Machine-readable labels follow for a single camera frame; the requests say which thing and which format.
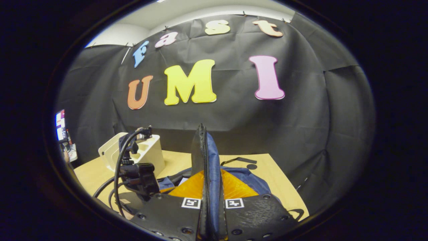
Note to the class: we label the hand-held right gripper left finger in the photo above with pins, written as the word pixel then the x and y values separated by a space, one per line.
pixel 167 214

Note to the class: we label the white plastic bookshelf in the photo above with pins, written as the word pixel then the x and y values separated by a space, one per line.
pixel 152 150

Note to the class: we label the black round disc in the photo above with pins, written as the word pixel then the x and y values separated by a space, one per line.
pixel 251 166

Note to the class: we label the computer monitor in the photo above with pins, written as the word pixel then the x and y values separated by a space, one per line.
pixel 60 125

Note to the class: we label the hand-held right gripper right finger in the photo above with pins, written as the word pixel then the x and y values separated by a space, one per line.
pixel 257 214

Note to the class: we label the blue schoolbag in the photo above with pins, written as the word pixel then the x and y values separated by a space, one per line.
pixel 209 154

